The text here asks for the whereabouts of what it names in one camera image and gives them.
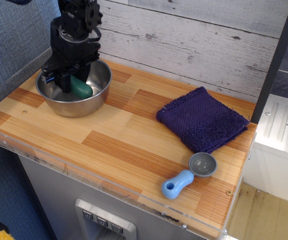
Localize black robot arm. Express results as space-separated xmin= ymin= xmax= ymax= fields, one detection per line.
xmin=42 ymin=0 xmax=103 ymax=93

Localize silver dispenser button panel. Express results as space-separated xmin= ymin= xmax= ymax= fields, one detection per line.
xmin=75 ymin=198 xmax=137 ymax=240

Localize black vertical frame post right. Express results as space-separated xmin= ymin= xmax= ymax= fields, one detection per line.
xmin=251 ymin=15 xmax=288 ymax=124

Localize blue grey measuring scoop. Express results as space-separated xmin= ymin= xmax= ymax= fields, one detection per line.
xmin=161 ymin=152 xmax=217 ymax=200

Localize green oblong toy item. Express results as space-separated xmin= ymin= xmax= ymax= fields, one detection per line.
xmin=71 ymin=75 xmax=93 ymax=99

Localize stainless steel bowl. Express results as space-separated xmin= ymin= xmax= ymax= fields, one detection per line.
xmin=36 ymin=60 xmax=112 ymax=118

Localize yellow object at corner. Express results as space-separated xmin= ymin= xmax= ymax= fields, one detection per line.
xmin=0 ymin=231 xmax=14 ymax=240

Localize white ribbed drainboard unit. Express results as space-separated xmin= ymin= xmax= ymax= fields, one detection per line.
xmin=243 ymin=94 xmax=288 ymax=201

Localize dark blue folded napkin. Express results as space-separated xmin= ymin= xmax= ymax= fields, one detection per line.
xmin=156 ymin=87 xmax=249 ymax=154

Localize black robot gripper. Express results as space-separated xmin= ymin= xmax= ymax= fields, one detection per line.
xmin=41 ymin=17 xmax=101 ymax=94

